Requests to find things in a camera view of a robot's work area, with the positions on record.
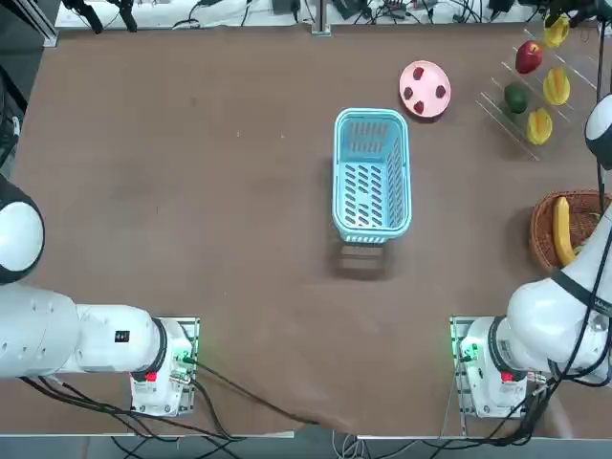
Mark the aluminium frame profile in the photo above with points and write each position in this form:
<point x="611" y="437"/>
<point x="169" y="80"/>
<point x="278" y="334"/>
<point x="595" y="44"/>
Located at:
<point x="50" y="36"/>

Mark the green avocado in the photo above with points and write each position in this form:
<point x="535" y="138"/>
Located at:
<point x="515" y="98"/>

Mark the blue plastic basket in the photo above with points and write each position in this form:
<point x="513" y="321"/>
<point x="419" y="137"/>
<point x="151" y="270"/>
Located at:
<point x="372" y="114"/>

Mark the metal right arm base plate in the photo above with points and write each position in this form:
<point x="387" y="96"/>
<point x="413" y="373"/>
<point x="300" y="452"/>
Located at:
<point x="456" y="334"/>

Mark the pink round plate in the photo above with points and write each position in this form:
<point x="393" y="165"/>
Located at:
<point x="427" y="88"/>

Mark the yellow banana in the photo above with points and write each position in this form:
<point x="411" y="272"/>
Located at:
<point x="561" y="229"/>

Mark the brown wicker basket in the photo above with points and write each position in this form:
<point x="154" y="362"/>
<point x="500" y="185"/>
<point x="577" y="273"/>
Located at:
<point x="542" y="229"/>

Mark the red apple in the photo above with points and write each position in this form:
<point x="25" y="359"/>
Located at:
<point x="528" y="57"/>

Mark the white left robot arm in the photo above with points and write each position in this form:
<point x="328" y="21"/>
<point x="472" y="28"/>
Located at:
<point x="95" y="339"/>

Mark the aluminium camera post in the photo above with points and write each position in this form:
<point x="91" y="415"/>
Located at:
<point x="322" y="12"/>

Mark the clear acrylic display stand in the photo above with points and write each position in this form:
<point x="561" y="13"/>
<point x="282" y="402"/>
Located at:
<point x="492" y="102"/>

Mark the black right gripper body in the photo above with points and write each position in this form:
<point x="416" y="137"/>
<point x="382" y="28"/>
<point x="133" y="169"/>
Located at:
<point x="590" y="6"/>

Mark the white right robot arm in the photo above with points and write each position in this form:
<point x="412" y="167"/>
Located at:
<point x="540" y="325"/>

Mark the yellow star fruit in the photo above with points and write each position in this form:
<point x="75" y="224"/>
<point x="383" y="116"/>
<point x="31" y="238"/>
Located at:
<point x="556" y="87"/>
<point x="556" y="33"/>
<point x="539" y="125"/>

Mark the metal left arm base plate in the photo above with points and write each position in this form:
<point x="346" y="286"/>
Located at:
<point x="191" y="330"/>

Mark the white table edge bracket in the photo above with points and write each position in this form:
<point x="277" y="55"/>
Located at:
<point x="321" y="29"/>

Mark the black stand leg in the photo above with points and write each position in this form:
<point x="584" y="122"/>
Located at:
<point x="125" y="14"/>
<point x="91" y="16"/>

